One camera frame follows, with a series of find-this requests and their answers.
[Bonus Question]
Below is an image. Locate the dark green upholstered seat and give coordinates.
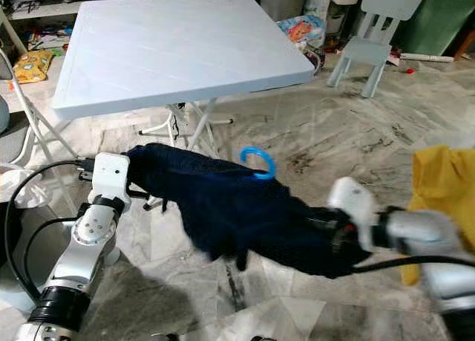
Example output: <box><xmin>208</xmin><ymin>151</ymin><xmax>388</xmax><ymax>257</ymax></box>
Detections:
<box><xmin>392</xmin><ymin>0</ymin><xmax>475</xmax><ymax>57</ymax></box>

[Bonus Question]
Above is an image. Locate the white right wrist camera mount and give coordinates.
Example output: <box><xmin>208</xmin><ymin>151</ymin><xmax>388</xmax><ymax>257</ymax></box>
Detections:
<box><xmin>328</xmin><ymin>176</ymin><xmax>387</xmax><ymax>253</ymax></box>

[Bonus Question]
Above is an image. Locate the yellow shirt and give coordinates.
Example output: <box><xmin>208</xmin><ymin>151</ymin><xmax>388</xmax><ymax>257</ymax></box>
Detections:
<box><xmin>401</xmin><ymin>144</ymin><xmax>475</xmax><ymax>286</ymax></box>

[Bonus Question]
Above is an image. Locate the blue plastic hanger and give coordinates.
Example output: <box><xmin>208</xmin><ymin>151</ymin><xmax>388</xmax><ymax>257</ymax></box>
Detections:
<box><xmin>240</xmin><ymin>146</ymin><xmax>277</xmax><ymax>181</ymax></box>

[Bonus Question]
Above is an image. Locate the colourful printed bag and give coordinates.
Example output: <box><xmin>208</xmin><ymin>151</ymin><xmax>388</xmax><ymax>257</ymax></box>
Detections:
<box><xmin>278</xmin><ymin>14</ymin><xmax>327</xmax><ymax>51</ymax></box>

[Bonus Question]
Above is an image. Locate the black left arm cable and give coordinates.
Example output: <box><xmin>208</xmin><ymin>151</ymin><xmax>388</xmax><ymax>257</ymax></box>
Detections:
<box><xmin>6</xmin><ymin>160</ymin><xmax>97</xmax><ymax>305</ymax></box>
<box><xmin>21</xmin><ymin>216</ymin><xmax>79</xmax><ymax>301</ymax></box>

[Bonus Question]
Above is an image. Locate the light blue round cushion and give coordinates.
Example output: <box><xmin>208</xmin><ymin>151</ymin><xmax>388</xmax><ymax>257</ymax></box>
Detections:
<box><xmin>0</xmin><ymin>96</ymin><xmax>10</xmax><ymax>134</ymax></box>

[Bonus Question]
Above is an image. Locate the yellow printed snack bag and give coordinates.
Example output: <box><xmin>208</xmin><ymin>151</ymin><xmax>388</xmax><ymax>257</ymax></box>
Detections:
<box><xmin>15</xmin><ymin>50</ymin><xmax>54</xmax><ymax>84</ymax></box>

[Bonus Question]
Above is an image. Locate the white metal folding chair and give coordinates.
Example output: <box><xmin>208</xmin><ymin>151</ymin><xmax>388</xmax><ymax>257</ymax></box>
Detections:
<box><xmin>0</xmin><ymin>51</ymin><xmax>68</xmax><ymax>215</ymax></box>

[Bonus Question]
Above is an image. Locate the light blue plastic chair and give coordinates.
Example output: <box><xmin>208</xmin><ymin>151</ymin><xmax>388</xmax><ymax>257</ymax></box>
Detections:
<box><xmin>0</xmin><ymin>230</ymin><xmax>45</xmax><ymax>312</ymax></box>

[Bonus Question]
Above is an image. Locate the light grey kid chair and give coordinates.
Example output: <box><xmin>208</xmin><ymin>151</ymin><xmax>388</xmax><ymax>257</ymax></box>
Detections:
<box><xmin>325</xmin><ymin>0</ymin><xmax>425</xmax><ymax>99</ymax></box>

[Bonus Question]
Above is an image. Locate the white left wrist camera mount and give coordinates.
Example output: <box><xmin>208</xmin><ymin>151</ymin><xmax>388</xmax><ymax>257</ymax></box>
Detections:
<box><xmin>91</xmin><ymin>152</ymin><xmax>133</xmax><ymax>201</ymax></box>

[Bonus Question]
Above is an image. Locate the white low shelf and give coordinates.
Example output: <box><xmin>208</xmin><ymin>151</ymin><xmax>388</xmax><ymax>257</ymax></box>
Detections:
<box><xmin>4</xmin><ymin>0</ymin><xmax>149</xmax><ymax>22</ymax></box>

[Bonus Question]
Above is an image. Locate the navy blue garment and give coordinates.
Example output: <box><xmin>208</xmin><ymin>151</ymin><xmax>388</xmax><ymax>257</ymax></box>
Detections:
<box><xmin>125</xmin><ymin>143</ymin><xmax>368</xmax><ymax>279</ymax></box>

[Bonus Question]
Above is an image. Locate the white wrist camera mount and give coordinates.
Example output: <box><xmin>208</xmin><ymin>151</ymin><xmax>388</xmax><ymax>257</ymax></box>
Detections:
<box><xmin>328</xmin><ymin>176</ymin><xmax>387</xmax><ymax>253</ymax></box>
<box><xmin>91</xmin><ymin>152</ymin><xmax>133</xmax><ymax>201</ymax></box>

